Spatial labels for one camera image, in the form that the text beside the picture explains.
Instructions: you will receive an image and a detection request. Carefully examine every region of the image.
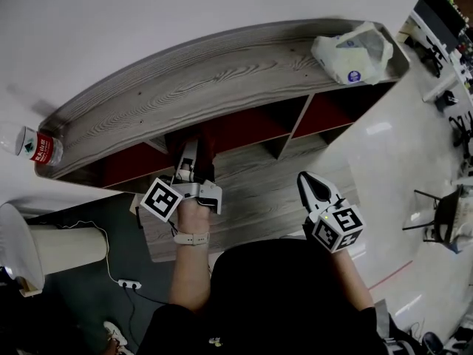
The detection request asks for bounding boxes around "white plastic bag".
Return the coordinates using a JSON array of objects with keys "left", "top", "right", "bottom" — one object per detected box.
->
[{"left": 310, "top": 21, "right": 395, "bottom": 86}]

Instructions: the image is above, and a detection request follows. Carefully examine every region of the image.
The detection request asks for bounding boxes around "person's left forearm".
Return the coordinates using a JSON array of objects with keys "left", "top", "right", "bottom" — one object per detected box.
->
[{"left": 168, "top": 244, "right": 211, "bottom": 314}]

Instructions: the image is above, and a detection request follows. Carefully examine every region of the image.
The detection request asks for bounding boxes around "small wooden box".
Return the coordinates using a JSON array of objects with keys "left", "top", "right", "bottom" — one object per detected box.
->
[{"left": 18, "top": 275, "right": 46, "bottom": 298}]

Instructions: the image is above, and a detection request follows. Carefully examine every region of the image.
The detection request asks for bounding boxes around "dark grey floor carpet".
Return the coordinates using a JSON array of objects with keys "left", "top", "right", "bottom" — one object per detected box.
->
[{"left": 25, "top": 194, "right": 219, "bottom": 355}]

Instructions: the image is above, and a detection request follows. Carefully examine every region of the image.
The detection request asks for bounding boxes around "dark desk partition panel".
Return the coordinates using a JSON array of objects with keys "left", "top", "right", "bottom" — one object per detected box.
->
[{"left": 413, "top": 0, "right": 469, "bottom": 51}]

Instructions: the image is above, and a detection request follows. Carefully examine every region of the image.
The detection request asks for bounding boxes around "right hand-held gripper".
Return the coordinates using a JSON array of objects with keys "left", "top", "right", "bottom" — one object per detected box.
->
[{"left": 297, "top": 171, "right": 366, "bottom": 254}]

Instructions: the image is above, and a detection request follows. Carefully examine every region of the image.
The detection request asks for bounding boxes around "person's black shirt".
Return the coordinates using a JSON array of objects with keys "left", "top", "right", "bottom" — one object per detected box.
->
[{"left": 136, "top": 237, "right": 426, "bottom": 355}]

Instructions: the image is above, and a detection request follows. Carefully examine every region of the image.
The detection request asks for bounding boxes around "large white stuffed bag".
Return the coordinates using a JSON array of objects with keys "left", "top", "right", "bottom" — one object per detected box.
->
[{"left": 449, "top": 190, "right": 473, "bottom": 253}]

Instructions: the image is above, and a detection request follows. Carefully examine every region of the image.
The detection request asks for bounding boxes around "white power cable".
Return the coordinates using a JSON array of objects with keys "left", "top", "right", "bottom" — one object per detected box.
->
[{"left": 55, "top": 220, "right": 121, "bottom": 284}]

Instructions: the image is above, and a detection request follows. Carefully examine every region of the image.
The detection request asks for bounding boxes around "white power strip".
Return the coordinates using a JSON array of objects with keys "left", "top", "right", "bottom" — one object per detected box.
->
[{"left": 117, "top": 278, "right": 143, "bottom": 291}]

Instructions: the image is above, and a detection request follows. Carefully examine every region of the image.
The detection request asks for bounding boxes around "black power cable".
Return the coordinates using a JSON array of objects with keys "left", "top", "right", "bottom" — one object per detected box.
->
[{"left": 127, "top": 288, "right": 171, "bottom": 332}]

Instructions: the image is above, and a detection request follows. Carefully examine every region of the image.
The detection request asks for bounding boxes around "grey shoulder strap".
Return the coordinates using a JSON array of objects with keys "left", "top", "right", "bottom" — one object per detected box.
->
[{"left": 373, "top": 300, "right": 426, "bottom": 355}]

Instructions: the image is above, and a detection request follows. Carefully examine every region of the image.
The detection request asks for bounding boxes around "white wristwatch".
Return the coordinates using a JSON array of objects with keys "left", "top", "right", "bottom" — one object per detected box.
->
[{"left": 172, "top": 231, "right": 211, "bottom": 248}]

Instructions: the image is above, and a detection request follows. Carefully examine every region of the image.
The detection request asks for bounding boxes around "black office chair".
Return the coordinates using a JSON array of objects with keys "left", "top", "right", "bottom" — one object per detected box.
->
[
  {"left": 424, "top": 35, "right": 450, "bottom": 77},
  {"left": 449, "top": 111, "right": 473, "bottom": 149}
]

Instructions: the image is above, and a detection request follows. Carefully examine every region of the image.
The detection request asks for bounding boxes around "grey wooden shelf desk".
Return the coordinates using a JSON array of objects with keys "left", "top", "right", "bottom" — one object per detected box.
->
[{"left": 35, "top": 17, "right": 411, "bottom": 195}]

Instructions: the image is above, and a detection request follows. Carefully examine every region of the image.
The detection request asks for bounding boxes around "black folding chair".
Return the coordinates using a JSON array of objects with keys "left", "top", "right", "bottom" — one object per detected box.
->
[{"left": 402, "top": 185, "right": 465, "bottom": 243}]

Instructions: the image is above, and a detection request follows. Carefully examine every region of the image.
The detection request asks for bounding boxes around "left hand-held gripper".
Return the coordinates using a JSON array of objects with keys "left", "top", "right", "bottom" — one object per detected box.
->
[{"left": 139, "top": 138, "right": 223, "bottom": 223}]

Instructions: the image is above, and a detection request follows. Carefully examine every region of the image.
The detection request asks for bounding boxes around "clear water bottle red label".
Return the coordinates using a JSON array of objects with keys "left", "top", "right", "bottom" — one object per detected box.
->
[{"left": 0, "top": 121, "right": 64, "bottom": 167}]

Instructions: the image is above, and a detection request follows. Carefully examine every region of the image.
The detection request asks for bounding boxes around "person's right forearm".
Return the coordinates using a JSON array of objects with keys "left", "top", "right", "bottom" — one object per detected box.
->
[{"left": 330, "top": 249, "right": 376, "bottom": 312}]

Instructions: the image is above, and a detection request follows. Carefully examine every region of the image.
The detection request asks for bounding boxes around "dark grey trash bin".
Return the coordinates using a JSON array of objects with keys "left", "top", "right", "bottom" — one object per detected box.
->
[{"left": 435, "top": 89, "right": 458, "bottom": 112}]

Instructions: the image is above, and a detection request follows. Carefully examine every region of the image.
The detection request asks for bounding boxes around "person's left hand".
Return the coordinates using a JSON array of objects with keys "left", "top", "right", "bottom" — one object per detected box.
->
[{"left": 176, "top": 200, "right": 212, "bottom": 236}]

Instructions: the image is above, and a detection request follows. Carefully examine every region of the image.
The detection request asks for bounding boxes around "long white office desk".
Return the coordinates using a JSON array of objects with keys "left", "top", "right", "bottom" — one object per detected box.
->
[{"left": 397, "top": 0, "right": 473, "bottom": 103}]

